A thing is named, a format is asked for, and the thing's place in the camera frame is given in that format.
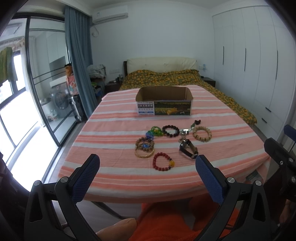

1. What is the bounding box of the bed with floral duvet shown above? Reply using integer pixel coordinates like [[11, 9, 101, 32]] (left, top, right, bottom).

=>
[[120, 57, 257, 126]]

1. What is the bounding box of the white built-in wardrobe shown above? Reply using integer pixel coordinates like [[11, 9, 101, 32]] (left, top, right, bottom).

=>
[[212, 1, 295, 140]]

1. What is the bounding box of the grey washing machine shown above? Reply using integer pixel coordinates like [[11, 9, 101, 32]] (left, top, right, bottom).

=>
[[50, 81, 75, 118]]

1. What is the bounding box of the glass sliding door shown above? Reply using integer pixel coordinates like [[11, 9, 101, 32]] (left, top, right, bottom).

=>
[[25, 16, 80, 146]]

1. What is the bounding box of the red bead bracelet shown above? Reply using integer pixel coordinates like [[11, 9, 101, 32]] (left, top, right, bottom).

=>
[[152, 151, 176, 172]]

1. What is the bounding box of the blue crystal necklace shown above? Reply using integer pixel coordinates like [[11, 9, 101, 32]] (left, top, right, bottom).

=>
[[140, 130, 156, 149]]

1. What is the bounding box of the pink white striped cloth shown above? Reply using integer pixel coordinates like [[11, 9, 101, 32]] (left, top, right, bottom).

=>
[[58, 85, 271, 203]]

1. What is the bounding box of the white wall air conditioner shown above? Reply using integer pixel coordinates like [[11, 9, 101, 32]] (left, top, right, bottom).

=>
[[92, 5, 128, 24]]

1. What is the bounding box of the dark round bead bracelet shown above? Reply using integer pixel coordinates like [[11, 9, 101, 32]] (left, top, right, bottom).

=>
[[162, 124, 180, 138]]

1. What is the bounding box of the blue grey curtain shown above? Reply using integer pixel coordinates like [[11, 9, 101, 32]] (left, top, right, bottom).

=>
[[64, 6, 97, 118]]

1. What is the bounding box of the open cardboard box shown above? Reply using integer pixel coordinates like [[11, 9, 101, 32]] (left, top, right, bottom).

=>
[[135, 86, 193, 116]]

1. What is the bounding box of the dark nightstand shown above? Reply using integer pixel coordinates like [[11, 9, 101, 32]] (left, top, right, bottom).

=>
[[203, 77, 216, 88]]

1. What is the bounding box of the black strap wristwatch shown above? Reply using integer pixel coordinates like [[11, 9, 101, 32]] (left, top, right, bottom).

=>
[[179, 140, 199, 159]]

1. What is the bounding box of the person's thumb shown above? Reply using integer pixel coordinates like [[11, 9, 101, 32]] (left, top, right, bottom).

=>
[[96, 218, 137, 241]]

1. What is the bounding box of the brown wooden bead bracelet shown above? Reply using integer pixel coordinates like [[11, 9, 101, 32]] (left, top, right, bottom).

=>
[[135, 136, 155, 151]]

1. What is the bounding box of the orange clothing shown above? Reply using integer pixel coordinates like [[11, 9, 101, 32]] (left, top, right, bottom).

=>
[[129, 193, 220, 240]]

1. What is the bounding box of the gold bangle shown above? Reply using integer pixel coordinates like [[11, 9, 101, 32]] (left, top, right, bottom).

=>
[[134, 148, 154, 159]]

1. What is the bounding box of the green bead necklace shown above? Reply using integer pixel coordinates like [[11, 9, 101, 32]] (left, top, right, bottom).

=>
[[150, 126, 164, 138]]

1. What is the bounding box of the pile of clothes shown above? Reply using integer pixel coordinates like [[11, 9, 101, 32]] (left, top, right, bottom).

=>
[[87, 64, 106, 79]]

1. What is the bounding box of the beige wooden bead bracelet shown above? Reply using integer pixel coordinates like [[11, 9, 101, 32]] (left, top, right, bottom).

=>
[[192, 126, 212, 142]]

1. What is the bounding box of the green jade pendant charm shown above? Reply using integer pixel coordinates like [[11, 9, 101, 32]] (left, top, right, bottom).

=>
[[190, 120, 201, 130]]

